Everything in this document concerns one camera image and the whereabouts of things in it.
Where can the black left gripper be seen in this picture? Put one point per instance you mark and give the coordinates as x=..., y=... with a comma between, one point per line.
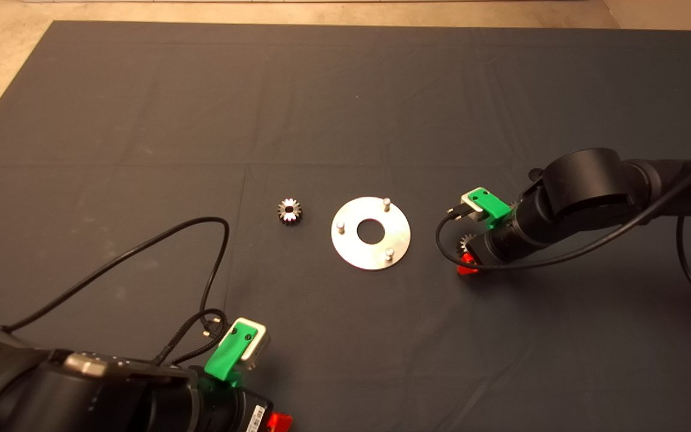
x=231, y=414

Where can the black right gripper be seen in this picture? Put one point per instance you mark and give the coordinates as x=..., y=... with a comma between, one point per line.
x=501, y=246

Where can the dark steel planetary gear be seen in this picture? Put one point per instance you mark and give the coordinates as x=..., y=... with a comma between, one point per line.
x=463, y=243

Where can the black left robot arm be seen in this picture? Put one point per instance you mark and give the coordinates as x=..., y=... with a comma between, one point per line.
x=51, y=396

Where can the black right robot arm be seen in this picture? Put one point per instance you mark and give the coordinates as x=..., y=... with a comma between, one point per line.
x=585, y=186

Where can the round metal carrier plate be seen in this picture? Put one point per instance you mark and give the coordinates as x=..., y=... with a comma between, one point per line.
x=351, y=252

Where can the shiny steel planetary gear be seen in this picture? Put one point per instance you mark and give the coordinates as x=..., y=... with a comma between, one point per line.
x=294, y=217

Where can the dark grey table cloth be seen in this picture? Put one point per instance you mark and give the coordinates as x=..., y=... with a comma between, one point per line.
x=345, y=90

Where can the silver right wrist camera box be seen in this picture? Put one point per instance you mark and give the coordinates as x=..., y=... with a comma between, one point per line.
x=471, y=210

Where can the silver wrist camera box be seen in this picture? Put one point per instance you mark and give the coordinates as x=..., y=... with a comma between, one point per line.
x=471, y=210
x=258, y=348

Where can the green right camera mount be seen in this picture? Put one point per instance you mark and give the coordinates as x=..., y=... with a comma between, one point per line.
x=489, y=204

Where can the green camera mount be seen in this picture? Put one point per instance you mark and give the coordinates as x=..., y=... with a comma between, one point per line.
x=489, y=204
x=225, y=357

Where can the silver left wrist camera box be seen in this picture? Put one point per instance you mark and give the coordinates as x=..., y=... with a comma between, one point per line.
x=258, y=348

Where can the green left camera mount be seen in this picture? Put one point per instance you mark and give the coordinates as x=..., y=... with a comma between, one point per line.
x=225, y=357

